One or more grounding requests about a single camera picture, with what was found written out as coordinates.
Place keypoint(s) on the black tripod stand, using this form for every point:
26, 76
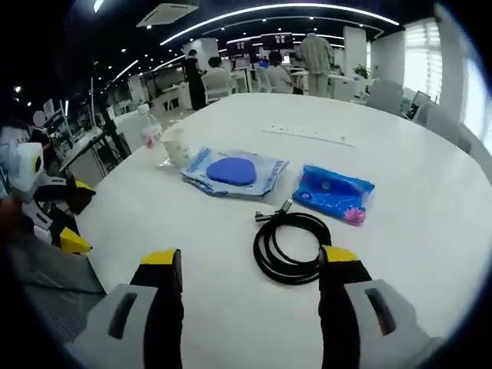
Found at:
111, 127

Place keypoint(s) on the clear printed plastic bag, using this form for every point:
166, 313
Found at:
269, 173

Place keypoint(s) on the grey mesh office chair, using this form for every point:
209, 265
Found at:
50, 307

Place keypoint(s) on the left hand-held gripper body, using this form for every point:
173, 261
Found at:
23, 173

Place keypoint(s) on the green potted plant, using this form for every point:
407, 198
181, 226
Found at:
361, 72

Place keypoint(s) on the blue tissue packet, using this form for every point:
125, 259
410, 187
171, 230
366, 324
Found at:
330, 192

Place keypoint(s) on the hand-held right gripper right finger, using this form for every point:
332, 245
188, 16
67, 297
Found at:
338, 307

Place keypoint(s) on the bright window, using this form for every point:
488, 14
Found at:
421, 57
474, 96

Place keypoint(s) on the person's left hand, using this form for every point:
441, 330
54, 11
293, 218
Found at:
9, 213

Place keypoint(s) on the white side desk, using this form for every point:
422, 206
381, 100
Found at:
82, 148

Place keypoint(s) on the blue oval pad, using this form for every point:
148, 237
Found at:
230, 171

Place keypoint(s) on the clear bottle with red label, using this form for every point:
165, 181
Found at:
151, 136

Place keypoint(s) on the white paper cup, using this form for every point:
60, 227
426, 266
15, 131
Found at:
177, 148

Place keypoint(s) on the white table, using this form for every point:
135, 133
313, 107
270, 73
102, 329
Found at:
403, 173

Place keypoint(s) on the ceiling air conditioner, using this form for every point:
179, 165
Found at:
169, 14

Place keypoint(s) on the white mesh office chair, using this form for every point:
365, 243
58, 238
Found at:
421, 104

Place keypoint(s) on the curved ceiling light strip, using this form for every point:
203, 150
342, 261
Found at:
276, 8

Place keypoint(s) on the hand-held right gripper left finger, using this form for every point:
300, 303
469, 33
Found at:
161, 307

